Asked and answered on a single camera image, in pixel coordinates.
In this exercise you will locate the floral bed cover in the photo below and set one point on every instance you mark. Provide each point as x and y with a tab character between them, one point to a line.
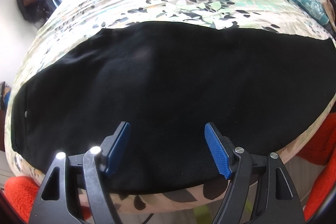
75	21

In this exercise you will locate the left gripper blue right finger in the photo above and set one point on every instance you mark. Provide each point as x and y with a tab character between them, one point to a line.
221	150

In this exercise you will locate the black pants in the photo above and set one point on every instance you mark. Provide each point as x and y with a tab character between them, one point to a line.
168	80

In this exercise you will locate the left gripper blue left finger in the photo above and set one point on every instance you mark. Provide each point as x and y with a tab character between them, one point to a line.
113	148

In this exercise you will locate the brown wooden furniture with clothes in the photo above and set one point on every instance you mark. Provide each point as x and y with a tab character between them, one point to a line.
5	95

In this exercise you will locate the orange fluffy rug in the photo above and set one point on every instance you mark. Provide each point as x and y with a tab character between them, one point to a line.
320	150

